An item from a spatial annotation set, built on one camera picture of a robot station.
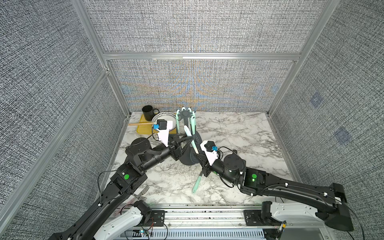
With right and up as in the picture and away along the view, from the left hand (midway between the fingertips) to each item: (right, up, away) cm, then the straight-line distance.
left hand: (192, 136), depth 56 cm
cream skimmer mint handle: (+2, -29, +28) cm, 40 cm away
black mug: (-32, +15, +54) cm, 64 cm away
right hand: (+1, -6, +6) cm, 9 cm away
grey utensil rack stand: (-1, -9, +8) cm, 12 cm away
